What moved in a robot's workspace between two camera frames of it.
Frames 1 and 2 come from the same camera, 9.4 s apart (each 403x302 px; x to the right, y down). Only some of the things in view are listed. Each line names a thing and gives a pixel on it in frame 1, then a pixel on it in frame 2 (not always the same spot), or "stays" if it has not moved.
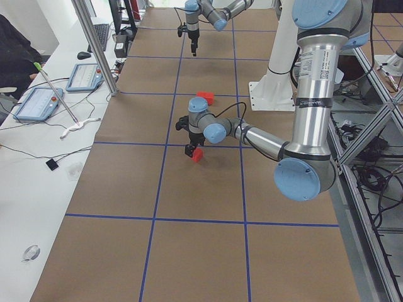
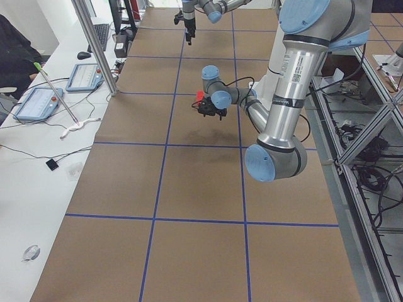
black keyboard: [101, 31] stays
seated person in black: [18, 60] stays
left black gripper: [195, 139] → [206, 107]
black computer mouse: [82, 55] stays
